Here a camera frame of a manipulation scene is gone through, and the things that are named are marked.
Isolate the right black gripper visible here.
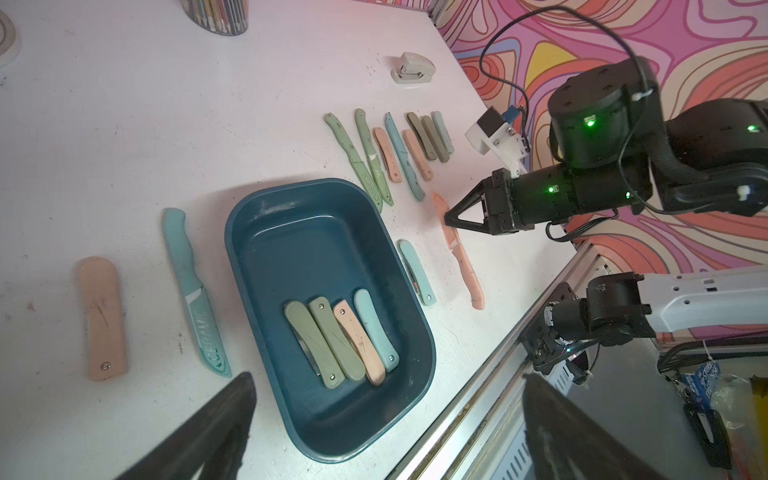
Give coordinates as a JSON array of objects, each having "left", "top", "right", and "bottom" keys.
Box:
[{"left": 443, "top": 164, "right": 651, "bottom": 235}]

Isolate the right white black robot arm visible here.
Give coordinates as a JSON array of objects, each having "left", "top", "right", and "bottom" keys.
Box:
[{"left": 444, "top": 57, "right": 767, "bottom": 235}]

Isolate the dark teal storage tray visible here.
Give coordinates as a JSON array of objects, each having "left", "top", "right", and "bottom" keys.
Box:
[{"left": 225, "top": 178, "right": 436, "bottom": 463}]

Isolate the teal knife row end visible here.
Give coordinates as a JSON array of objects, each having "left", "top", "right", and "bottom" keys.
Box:
[{"left": 431, "top": 111, "right": 455, "bottom": 154}]

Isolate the mint folded knife in tray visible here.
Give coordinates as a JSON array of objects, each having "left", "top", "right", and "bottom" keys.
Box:
[{"left": 353, "top": 289, "right": 400, "bottom": 373}]

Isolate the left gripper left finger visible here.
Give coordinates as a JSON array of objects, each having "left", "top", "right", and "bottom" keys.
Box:
[{"left": 120, "top": 372, "right": 257, "bottom": 479}]

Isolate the peach folded knife in tray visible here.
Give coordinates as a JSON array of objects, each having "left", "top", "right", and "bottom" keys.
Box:
[{"left": 333, "top": 300, "right": 386, "bottom": 386}]

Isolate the clear pencil cup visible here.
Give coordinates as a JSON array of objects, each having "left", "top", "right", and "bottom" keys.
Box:
[{"left": 180, "top": 0, "right": 249, "bottom": 37}]

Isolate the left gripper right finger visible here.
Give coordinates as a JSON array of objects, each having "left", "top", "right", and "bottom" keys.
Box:
[{"left": 522, "top": 374, "right": 663, "bottom": 480}]

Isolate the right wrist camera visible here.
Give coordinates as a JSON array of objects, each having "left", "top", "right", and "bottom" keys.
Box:
[{"left": 465, "top": 106, "right": 530, "bottom": 178}]

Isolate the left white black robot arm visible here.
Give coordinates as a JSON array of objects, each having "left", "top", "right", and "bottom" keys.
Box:
[{"left": 126, "top": 265, "right": 767, "bottom": 479}]

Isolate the olive knife row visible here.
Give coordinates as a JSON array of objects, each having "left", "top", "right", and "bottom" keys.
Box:
[{"left": 406, "top": 111, "right": 437, "bottom": 161}]

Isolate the teal knife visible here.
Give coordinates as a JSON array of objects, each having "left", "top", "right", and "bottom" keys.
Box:
[
  {"left": 161, "top": 208, "right": 232, "bottom": 378},
  {"left": 384, "top": 112, "right": 425, "bottom": 202},
  {"left": 397, "top": 239, "right": 437, "bottom": 306}
]

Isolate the small white stapler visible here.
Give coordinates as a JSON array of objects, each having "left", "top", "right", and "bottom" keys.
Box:
[{"left": 390, "top": 52, "right": 436, "bottom": 85}]

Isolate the masking tape roll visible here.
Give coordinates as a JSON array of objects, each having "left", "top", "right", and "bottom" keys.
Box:
[{"left": 0, "top": 11, "right": 21, "bottom": 68}]

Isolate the olive knife tray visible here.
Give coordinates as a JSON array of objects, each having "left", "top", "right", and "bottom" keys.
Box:
[
  {"left": 284, "top": 301, "right": 346, "bottom": 389},
  {"left": 309, "top": 296, "right": 366, "bottom": 382}
]

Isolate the long pink knife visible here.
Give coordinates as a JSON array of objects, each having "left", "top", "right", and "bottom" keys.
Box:
[{"left": 432, "top": 193, "right": 486, "bottom": 310}]

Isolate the beige knife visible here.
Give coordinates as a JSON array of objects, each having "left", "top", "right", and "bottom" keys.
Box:
[{"left": 77, "top": 256, "right": 129, "bottom": 382}]

